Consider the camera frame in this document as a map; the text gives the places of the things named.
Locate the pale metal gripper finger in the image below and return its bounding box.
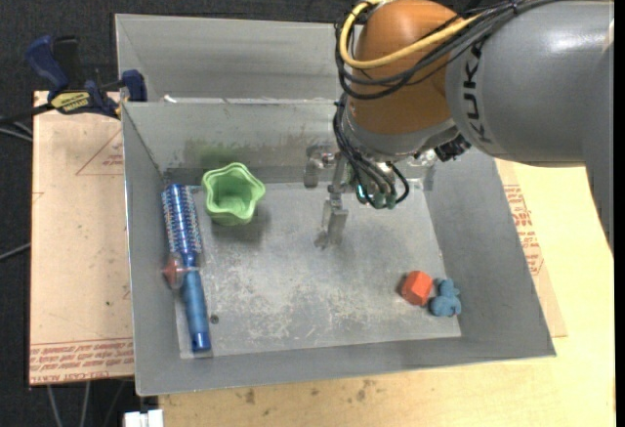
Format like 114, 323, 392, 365
314, 199, 335, 250
327, 207, 351, 246

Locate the grey metal bin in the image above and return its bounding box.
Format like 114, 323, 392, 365
114, 13, 558, 398

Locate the green star-shaped cup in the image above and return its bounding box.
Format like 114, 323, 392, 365
200, 161, 268, 228

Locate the orange-red block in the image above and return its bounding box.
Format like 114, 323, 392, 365
399, 270, 436, 308

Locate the blue toy figure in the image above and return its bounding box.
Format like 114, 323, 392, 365
428, 278, 463, 319

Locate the blue round hairbrush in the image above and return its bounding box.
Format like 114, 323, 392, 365
160, 183, 214, 354

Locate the red clear spinning top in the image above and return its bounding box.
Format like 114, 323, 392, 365
160, 257, 190, 290

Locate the brown cardboard board red print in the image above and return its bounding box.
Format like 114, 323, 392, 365
28, 90, 570, 388

